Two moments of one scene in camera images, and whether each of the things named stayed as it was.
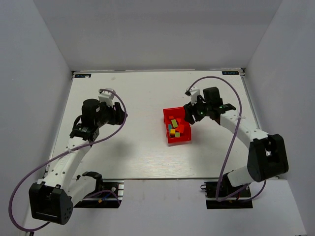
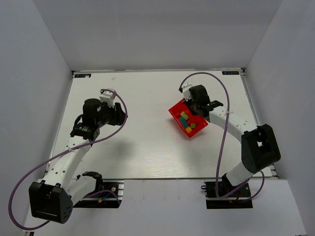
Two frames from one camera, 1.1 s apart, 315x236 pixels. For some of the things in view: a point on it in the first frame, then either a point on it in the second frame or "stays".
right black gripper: (191, 114) stays
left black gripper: (118, 114) stays
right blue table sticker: (230, 73) stays
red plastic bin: (178, 112) -> (197, 123)
